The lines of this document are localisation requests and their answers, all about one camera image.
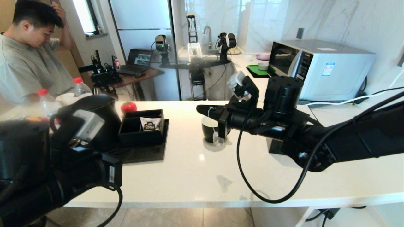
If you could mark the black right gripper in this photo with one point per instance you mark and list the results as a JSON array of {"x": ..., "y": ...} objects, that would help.
[{"x": 243, "y": 119}]

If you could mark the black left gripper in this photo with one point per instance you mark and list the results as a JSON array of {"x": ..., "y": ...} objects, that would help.
[{"x": 110, "y": 171}]

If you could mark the black electric kettle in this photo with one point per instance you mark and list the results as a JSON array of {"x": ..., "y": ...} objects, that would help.
[{"x": 104, "y": 126}]

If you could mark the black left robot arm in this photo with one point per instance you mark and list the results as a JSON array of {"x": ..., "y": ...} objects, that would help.
[{"x": 31, "y": 176}]

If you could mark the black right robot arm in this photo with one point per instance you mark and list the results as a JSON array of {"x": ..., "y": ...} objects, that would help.
[{"x": 363, "y": 138}]

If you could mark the black tea organizer box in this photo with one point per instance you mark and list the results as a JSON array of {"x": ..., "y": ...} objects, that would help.
[{"x": 139, "y": 138}]

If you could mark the white tea bag packet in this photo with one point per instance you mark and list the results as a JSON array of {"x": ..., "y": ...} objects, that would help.
[{"x": 151, "y": 124}]

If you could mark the black mug white inside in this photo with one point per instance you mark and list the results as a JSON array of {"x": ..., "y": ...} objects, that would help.
[{"x": 208, "y": 132}]

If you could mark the black rectangular serving tray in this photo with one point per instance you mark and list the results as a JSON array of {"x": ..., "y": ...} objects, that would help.
[{"x": 142, "y": 154}]

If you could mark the black teleoperation rig stand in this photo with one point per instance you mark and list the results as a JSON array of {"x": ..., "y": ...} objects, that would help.
[{"x": 197, "y": 78}]

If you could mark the green and black tray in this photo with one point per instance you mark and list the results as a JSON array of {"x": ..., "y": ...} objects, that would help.
[{"x": 254, "y": 71}]

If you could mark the small white cup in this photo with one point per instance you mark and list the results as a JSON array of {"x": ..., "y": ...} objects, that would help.
[{"x": 247, "y": 58}]

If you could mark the white translucent basket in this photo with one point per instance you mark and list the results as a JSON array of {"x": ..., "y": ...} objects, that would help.
[{"x": 194, "y": 48}]

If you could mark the red tomato shaped toy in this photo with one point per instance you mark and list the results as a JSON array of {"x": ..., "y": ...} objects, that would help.
[{"x": 128, "y": 107}]

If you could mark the small grey bowl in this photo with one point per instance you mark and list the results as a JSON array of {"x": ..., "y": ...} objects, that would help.
[{"x": 262, "y": 66}]

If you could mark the brown wooden desk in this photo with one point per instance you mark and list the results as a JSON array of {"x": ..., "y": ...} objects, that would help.
[{"x": 150, "y": 75}]

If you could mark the chrome kitchen faucet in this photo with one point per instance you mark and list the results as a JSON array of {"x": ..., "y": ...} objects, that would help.
[{"x": 210, "y": 40}]

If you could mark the purple plate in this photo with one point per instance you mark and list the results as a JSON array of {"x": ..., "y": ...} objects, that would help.
[{"x": 262, "y": 57}]

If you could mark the translucent white plastic cup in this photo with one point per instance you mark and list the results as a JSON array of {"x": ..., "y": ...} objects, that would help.
[{"x": 66, "y": 97}]

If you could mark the clear water bottle red cap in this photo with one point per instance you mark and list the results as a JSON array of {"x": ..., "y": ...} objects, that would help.
[
  {"x": 47, "y": 102},
  {"x": 81, "y": 89}
]

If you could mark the black laptop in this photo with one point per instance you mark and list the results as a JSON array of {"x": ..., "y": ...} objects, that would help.
[{"x": 140, "y": 60}]

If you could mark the white refrigerator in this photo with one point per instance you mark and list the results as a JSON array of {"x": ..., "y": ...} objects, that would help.
[{"x": 142, "y": 19}]

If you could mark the person in grey shirt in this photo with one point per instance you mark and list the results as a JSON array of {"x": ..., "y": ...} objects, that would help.
[{"x": 22, "y": 69}]

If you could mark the silver microwave oven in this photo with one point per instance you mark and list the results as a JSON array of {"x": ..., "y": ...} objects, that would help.
[{"x": 341, "y": 72}]

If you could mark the grey power adapter brick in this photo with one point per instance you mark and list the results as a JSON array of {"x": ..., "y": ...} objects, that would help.
[{"x": 329, "y": 213}]

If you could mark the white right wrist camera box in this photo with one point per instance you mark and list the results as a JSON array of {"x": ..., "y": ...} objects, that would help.
[{"x": 236, "y": 80}]

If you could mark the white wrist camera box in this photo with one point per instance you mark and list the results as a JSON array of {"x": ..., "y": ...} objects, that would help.
[
  {"x": 88, "y": 126},
  {"x": 236, "y": 80}
]

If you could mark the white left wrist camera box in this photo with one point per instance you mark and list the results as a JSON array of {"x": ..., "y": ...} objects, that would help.
[{"x": 88, "y": 126}]

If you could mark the black wall socket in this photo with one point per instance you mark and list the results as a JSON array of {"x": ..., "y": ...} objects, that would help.
[
  {"x": 300, "y": 34},
  {"x": 401, "y": 60}
]

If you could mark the window with dark frame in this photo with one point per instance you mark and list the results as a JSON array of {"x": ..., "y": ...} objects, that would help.
[{"x": 83, "y": 15}]

